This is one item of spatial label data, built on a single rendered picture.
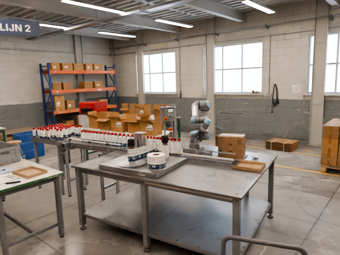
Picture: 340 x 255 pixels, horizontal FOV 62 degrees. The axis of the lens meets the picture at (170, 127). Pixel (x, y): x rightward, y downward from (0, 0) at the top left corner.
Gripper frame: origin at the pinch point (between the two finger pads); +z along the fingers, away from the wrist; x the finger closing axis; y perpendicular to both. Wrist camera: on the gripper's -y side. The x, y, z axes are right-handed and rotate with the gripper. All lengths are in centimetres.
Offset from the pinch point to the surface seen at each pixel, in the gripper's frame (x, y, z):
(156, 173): 1, 75, 18
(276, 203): 118, -107, 52
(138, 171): -17, 78, 29
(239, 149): 45, -20, -18
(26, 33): -352, 3, 16
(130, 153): -42, 64, 27
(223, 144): 26.6, -16.4, -12.4
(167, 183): 19, 84, 13
